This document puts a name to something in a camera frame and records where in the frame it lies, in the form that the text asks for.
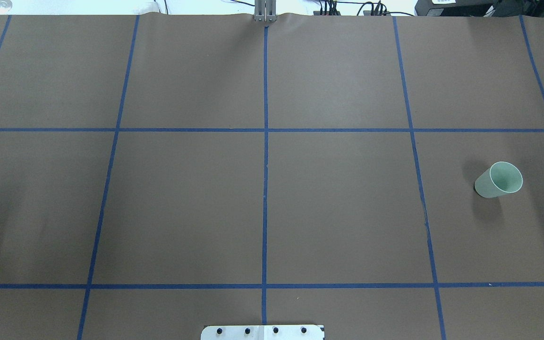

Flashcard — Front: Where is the green paper cup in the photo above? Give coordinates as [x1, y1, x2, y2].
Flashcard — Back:
[474, 161, 523, 199]

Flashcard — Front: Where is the white mounting plate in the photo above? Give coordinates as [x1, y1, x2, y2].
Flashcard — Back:
[200, 324, 326, 340]

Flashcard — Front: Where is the aluminium frame post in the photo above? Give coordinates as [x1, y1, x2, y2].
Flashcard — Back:
[254, 0, 278, 23]

